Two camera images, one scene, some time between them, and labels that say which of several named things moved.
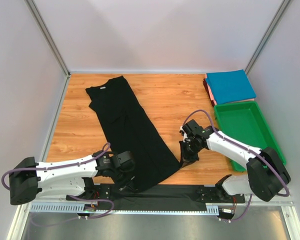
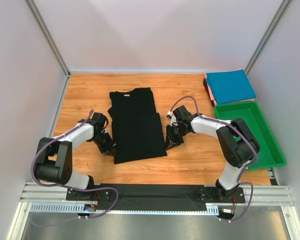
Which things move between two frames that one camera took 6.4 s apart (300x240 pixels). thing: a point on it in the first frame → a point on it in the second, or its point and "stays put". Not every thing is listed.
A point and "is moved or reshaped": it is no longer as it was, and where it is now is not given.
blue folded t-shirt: (230, 86) stays put
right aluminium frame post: (267, 34) stays put
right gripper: (187, 153) → (172, 134)
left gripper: (126, 182) → (107, 147)
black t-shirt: (129, 128) is moved or reshaped
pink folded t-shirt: (215, 103) stays put
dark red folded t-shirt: (205, 85) stays put
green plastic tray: (244, 123) stays put
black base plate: (156, 194) stays put
